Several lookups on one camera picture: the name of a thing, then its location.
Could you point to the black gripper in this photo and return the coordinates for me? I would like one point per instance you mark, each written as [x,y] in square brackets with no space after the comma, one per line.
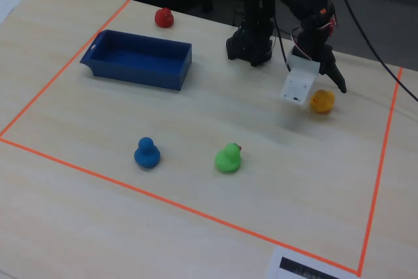
[321,53]

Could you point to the yellow rubber duck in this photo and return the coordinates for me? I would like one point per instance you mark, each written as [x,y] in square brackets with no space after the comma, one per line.
[323,102]

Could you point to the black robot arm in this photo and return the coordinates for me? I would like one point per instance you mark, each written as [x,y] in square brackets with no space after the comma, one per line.
[254,40]

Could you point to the green rubber duck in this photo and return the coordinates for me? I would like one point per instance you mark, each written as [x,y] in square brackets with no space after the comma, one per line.
[227,161]

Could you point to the red rubber duck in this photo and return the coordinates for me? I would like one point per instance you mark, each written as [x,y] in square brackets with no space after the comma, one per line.
[163,19]

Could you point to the blue plastic box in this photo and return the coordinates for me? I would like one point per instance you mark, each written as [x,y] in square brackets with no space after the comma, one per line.
[130,73]

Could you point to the blue rubber duck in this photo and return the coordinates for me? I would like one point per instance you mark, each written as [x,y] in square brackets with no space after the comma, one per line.
[147,156]

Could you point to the orange tape strip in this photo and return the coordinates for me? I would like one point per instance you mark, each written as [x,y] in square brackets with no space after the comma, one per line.
[163,200]
[382,161]
[49,85]

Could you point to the white paper with black bar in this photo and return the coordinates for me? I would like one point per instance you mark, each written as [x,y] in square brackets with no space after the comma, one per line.
[277,266]

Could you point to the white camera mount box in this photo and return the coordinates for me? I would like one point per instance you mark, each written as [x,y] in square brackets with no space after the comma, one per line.
[298,84]

